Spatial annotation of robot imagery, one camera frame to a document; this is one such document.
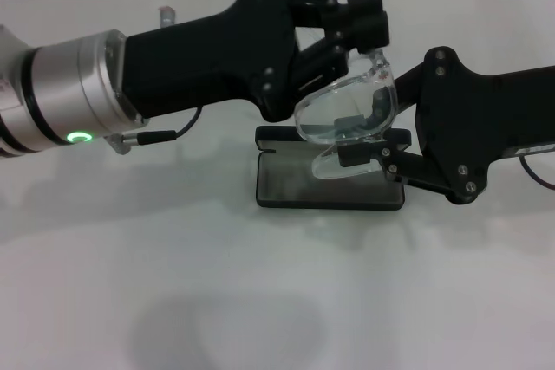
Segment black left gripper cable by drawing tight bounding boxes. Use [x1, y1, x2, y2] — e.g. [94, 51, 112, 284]
[103, 105, 203, 155]

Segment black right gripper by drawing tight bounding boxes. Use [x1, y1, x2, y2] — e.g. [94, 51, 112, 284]
[333, 47, 555, 205]

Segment black glasses case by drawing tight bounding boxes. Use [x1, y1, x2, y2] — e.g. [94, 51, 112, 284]
[254, 125, 412, 211]

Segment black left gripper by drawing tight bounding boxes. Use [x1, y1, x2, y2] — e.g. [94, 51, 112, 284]
[123, 0, 385, 123]

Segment clear white glasses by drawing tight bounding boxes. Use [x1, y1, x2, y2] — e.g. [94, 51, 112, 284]
[292, 49, 398, 180]

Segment small silver wrist connector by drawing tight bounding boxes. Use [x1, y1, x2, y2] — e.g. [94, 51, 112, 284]
[158, 5, 177, 27]

